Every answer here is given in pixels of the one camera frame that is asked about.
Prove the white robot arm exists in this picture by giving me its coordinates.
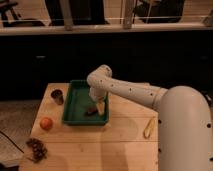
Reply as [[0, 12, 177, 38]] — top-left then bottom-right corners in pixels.
[[86, 65, 213, 171]]

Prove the green plastic tray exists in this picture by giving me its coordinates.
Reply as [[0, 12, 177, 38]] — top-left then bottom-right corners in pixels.
[[62, 80, 109, 126]]

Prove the black cable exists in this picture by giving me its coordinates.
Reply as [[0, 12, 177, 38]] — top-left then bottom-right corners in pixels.
[[0, 130, 25, 155]]

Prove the wooden railing shelf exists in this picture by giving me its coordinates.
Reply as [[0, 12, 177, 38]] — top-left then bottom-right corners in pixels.
[[0, 22, 213, 36]]

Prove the orange fruit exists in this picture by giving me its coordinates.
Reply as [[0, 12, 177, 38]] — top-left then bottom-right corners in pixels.
[[40, 117, 53, 131]]

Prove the brown grape bunch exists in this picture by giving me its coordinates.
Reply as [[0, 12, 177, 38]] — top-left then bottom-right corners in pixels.
[[26, 138, 48, 163]]

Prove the yellow banana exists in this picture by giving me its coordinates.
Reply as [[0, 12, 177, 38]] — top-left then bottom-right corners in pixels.
[[143, 117, 155, 139]]

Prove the dark pepper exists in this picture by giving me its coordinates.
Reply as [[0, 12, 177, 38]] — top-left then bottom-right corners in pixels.
[[85, 107, 97, 116]]

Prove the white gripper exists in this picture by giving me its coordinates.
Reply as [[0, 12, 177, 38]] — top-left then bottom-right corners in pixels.
[[89, 87, 107, 116]]

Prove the dark metal cup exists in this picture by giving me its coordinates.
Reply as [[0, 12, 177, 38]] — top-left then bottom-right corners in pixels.
[[51, 89, 64, 105]]

